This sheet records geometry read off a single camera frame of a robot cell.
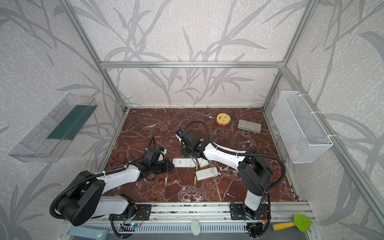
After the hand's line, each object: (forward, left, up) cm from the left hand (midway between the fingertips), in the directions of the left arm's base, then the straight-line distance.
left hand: (175, 162), depth 89 cm
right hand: (+9, -6, +9) cm, 14 cm away
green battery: (-2, -13, -1) cm, 14 cm away
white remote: (0, -5, -1) cm, 5 cm away
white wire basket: (-2, -58, +33) cm, 67 cm away
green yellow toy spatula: (-29, -63, +1) cm, 70 cm away
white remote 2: (+1, -17, -2) cm, 17 cm away
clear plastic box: (+28, -50, 0) cm, 57 cm away
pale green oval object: (-32, -14, +1) cm, 34 cm away
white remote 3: (-6, -18, -2) cm, 19 cm away
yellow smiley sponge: (+34, -32, 0) cm, 46 cm away
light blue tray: (-34, +37, +2) cm, 50 cm away
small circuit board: (-31, +16, -2) cm, 35 cm away
